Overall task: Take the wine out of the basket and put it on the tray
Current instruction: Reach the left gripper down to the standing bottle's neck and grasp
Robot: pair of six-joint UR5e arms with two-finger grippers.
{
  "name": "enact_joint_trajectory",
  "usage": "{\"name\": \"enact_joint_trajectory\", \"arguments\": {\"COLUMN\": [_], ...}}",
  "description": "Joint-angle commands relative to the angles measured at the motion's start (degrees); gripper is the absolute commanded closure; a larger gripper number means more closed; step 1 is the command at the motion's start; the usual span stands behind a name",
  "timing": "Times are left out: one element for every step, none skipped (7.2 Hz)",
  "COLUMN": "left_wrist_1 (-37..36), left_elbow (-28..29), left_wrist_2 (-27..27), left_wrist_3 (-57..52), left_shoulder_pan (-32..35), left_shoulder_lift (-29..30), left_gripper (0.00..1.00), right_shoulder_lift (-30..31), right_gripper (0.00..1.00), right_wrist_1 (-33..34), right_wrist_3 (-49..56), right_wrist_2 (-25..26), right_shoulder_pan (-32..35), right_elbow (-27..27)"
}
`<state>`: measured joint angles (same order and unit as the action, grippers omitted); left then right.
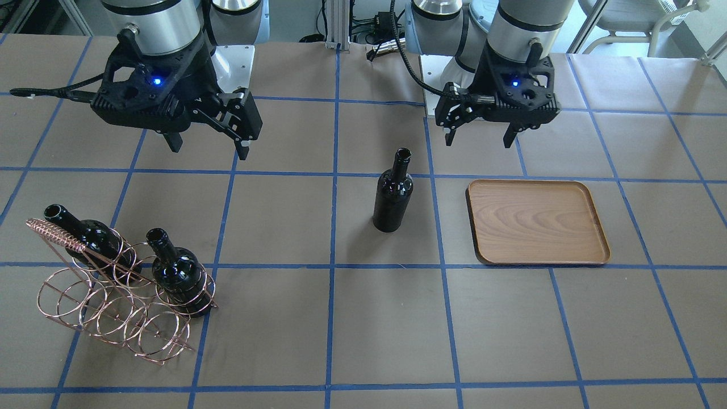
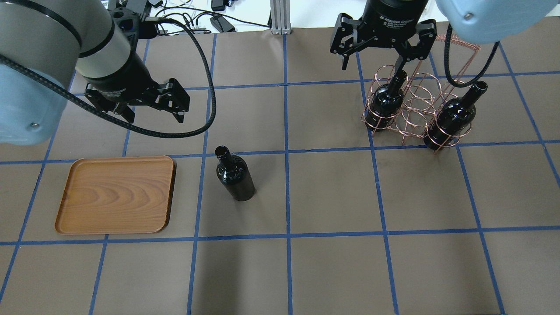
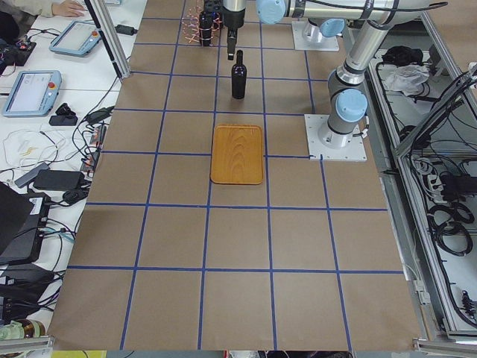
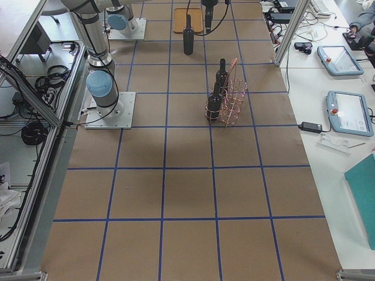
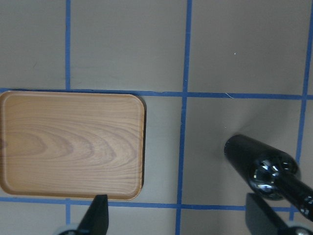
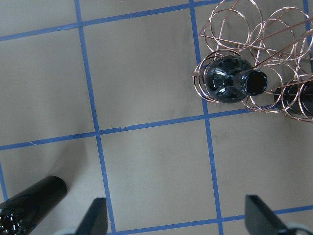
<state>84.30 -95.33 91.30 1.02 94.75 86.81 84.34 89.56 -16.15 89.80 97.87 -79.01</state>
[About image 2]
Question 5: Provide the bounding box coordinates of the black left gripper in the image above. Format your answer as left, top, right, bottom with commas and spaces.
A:
85, 52, 190, 124

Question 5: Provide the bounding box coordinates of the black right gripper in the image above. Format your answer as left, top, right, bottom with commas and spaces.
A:
330, 0, 437, 79

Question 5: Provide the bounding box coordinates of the dark wine bottle front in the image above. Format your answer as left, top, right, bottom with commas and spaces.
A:
214, 145, 256, 202

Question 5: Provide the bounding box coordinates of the dark wine bottle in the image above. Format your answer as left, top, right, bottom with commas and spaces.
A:
364, 70, 407, 132
423, 80, 488, 151
214, 145, 256, 202

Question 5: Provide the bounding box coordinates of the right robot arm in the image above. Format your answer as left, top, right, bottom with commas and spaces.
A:
330, 0, 559, 88

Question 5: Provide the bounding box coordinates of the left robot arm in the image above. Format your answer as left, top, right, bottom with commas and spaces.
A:
0, 0, 190, 146

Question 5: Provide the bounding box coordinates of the dark wine bottle middle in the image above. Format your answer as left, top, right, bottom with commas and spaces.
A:
364, 70, 407, 132

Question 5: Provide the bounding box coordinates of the wooden tray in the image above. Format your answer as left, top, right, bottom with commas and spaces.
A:
54, 156, 176, 235

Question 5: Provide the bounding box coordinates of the dark wine bottle back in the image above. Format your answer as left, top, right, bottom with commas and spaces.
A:
423, 80, 488, 151

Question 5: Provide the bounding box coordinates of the black power adapter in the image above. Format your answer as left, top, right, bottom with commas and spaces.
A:
210, 15, 236, 33

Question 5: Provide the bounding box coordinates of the copper wire wine rack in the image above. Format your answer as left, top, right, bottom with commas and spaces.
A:
361, 62, 473, 152

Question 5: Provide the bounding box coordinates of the aluminium frame post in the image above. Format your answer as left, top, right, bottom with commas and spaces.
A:
270, 0, 292, 35

